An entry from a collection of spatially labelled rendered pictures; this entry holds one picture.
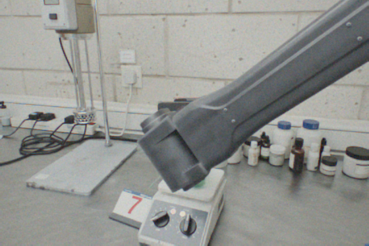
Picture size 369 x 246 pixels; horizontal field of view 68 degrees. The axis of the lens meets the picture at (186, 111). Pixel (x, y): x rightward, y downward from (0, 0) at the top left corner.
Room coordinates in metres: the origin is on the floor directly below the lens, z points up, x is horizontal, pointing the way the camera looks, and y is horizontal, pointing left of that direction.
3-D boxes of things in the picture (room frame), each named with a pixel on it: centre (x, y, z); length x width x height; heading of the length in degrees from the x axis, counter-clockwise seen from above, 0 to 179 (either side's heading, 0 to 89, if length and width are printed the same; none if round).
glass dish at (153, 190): (0.59, 0.09, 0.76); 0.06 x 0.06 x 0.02
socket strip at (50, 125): (1.07, 0.55, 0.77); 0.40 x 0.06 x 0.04; 75
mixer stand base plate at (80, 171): (0.76, 0.30, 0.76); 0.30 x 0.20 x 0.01; 165
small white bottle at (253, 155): (0.76, -0.21, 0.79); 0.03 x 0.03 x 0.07
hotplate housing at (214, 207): (0.51, -0.01, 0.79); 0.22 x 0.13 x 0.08; 159
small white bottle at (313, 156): (0.73, -0.38, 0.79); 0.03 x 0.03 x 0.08
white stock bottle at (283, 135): (0.82, -0.32, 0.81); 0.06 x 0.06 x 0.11
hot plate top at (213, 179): (0.53, -0.01, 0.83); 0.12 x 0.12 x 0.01; 69
